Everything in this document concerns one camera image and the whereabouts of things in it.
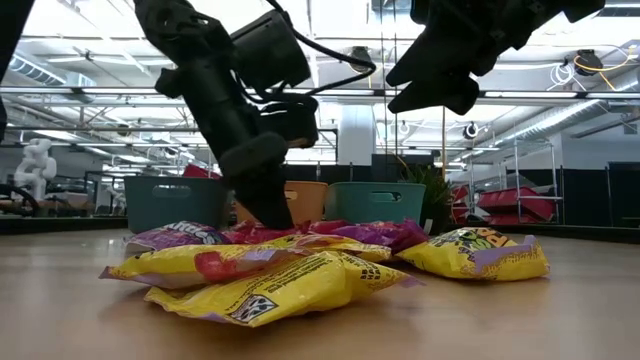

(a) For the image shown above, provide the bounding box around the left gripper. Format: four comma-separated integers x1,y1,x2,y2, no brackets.
154,44,320,231

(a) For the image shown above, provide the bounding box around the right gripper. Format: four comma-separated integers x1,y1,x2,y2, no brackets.
385,0,606,115

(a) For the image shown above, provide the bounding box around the red Skittles candy packet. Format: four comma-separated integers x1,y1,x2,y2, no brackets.
222,219,351,245

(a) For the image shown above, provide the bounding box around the orange plastic basket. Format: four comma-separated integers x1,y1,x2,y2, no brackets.
234,180,330,226

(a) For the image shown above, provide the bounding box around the yellow Sour Patch candy packet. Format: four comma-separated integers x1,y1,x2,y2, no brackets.
144,251,425,329
269,233,393,264
98,243,321,290
397,227,551,281

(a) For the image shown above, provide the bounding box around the dark teal plastic basket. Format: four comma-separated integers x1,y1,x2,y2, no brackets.
123,175,232,234

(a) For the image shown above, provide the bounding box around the purple Skittles candy packet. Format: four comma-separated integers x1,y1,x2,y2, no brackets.
344,218,430,254
124,220,232,252

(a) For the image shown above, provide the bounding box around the green teal plastic basket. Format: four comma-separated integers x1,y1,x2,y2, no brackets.
324,181,427,226

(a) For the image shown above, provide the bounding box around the red angled panel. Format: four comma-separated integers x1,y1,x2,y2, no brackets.
182,163,224,180

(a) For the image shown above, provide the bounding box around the black partition panel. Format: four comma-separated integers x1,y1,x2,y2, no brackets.
284,153,436,184
554,162,640,229

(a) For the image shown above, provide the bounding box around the white building column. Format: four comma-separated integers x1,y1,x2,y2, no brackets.
338,104,375,166

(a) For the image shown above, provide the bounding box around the small artificial potted plant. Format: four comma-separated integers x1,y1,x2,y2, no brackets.
399,164,455,234

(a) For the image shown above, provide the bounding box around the red plastic storage bin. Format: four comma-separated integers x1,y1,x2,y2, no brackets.
449,184,471,224
487,213,546,226
477,186,557,222

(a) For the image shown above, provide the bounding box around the metal shelf rack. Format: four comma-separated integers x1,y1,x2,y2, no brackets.
464,139,564,226

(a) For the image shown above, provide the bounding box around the silver ventilation duct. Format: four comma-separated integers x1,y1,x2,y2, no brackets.
492,97,640,149

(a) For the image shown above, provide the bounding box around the black curved hose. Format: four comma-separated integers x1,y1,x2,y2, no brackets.
0,183,40,217

